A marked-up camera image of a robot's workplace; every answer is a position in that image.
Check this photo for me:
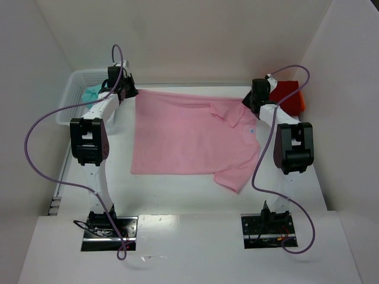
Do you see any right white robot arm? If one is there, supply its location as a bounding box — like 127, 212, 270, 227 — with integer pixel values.
242, 76, 314, 227

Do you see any teal t shirt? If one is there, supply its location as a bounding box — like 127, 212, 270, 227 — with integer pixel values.
81, 85, 101, 109

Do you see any pink polo shirt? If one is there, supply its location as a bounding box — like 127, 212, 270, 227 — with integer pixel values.
131, 90, 260, 193

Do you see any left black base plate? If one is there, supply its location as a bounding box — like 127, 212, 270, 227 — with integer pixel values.
75, 216, 138, 252

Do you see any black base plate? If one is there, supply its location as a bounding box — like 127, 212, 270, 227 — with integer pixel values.
75, 216, 138, 252
241, 211, 298, 249

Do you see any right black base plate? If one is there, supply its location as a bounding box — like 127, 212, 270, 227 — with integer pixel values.
241, 211, 298, 249

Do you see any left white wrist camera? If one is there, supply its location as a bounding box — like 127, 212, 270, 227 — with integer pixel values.
114, 59, 129, 70

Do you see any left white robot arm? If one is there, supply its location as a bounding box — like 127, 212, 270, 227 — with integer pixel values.
69, 63, 138, 231

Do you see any white cable chain segment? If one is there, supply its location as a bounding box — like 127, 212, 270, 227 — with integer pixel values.
48, 196, 62, 217

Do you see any white plastic basket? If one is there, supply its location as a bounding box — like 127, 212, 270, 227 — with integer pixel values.
56, 69, 108, 126

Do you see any red folded t shirt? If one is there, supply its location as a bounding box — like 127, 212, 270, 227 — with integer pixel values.
269, 80, 302, 117

